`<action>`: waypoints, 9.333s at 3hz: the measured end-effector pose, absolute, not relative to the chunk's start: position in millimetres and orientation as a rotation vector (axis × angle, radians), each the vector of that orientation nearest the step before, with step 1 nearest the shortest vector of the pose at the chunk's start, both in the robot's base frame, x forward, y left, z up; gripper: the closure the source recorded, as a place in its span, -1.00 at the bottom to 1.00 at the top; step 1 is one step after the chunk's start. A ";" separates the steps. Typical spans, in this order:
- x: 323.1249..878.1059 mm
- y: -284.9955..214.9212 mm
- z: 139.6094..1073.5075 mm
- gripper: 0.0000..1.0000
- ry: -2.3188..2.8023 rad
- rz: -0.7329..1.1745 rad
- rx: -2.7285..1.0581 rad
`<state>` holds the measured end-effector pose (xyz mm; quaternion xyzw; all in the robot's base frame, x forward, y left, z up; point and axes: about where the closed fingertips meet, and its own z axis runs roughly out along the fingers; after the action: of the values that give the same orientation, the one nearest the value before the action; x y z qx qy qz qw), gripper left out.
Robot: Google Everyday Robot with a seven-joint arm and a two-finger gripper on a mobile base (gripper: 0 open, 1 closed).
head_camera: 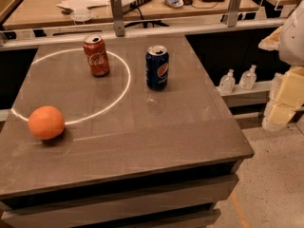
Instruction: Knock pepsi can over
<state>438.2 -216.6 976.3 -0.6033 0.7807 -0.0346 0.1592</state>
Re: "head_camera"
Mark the left clear sanitizer bottle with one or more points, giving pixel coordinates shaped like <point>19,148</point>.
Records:
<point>227,83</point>

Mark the wooden drawer cabinet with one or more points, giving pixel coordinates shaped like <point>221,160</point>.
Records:
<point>173,201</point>

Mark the white papers on desk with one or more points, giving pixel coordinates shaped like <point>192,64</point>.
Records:
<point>76,4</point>

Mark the clear sanitizer bottle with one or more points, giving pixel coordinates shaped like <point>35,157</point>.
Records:
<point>248,78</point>
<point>227,83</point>

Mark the blue pepsi can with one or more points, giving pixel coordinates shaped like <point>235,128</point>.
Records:
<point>156,67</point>

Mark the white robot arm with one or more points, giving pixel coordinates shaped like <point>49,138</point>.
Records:
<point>289,40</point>

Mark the right clear sanitizer bottle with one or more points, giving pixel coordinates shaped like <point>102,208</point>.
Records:
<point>248,78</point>

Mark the right grey metal post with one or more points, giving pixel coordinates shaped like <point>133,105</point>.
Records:
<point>232,15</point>

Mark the orange fruit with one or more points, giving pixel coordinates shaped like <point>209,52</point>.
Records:
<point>46,122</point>

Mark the red coca-cola can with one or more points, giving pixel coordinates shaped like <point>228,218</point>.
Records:
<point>95,52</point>

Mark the blue white face mask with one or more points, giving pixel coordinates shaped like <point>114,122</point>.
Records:
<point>174,3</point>

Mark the grey metal post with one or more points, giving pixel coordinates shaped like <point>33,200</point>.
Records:
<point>117,14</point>
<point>232,15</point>

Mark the clear round plastic lid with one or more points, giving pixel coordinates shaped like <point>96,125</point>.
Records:
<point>81,15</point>

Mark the left grey metal post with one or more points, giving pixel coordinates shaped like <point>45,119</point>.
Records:
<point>117,14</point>

